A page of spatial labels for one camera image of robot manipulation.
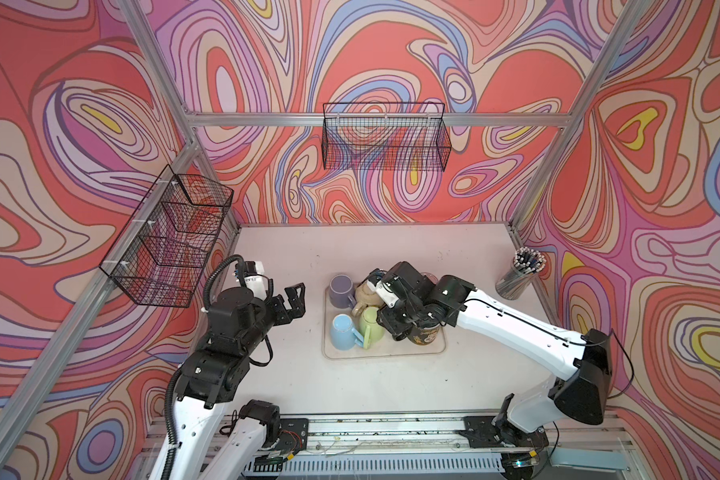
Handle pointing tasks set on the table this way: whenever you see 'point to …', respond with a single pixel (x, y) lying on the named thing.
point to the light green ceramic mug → (370, 329)
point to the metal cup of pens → (527, 262)
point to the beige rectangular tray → (387, 346)
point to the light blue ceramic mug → (343, 335)
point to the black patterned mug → (424, 336)
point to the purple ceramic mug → (340, 292)
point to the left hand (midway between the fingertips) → (291, 287)
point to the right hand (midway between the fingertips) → (388, 323)
